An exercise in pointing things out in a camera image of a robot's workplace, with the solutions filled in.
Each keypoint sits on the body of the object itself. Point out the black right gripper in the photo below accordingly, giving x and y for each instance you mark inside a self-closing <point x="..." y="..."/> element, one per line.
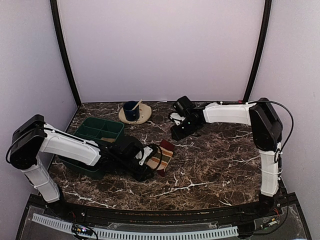
<point x="178" y="135"/>

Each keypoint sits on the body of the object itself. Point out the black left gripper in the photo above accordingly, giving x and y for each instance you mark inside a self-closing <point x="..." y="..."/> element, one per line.
<point x="141" y="176"/>

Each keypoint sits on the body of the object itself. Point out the tan sock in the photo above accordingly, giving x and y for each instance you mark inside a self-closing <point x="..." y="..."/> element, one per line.
<point x="107" y="139"/>

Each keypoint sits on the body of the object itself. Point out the striped brown red sock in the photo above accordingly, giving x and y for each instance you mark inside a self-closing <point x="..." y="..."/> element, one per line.
<point x="161" y="159"/>

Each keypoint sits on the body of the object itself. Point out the green plastic divided tray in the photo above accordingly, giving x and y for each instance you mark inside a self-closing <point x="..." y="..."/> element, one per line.
<point x="94" y="129"/>

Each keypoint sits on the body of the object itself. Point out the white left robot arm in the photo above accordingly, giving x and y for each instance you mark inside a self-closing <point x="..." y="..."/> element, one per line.
<point x="36" y="136"/>

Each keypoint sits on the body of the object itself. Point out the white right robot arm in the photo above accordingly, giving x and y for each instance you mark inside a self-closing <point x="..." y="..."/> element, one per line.
<point x="260" y="115"/>

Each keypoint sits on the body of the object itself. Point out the dark blue cup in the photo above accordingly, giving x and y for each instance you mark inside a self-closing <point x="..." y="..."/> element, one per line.
<point x="130" y="113"/>

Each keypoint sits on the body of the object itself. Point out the wooden stick in cup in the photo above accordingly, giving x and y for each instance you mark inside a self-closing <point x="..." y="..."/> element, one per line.
<point x="137" y="104"/>

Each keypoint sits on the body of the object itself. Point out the small circuit board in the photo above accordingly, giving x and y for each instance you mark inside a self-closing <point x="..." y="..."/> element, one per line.
<point x="81" y="230"/>

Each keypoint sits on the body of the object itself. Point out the white slotted cable duct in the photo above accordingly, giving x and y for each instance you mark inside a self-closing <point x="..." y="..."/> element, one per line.
<point x="119" y="231"/>

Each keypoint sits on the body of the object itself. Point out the black front rail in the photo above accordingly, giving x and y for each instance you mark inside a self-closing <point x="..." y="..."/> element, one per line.
<point x="99" y="215"/>

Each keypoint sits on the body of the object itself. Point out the black right frame post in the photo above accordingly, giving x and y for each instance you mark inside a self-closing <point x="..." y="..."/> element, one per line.
<point x="259" y="50"/>

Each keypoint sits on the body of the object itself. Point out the black frame post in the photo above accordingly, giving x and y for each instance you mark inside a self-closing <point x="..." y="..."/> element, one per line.
<point x="63" y="52"/>
<point x="259" y="50"/>

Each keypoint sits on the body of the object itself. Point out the black left frame post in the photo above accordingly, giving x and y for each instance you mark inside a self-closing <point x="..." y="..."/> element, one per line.
<point x="63" y="52"/>

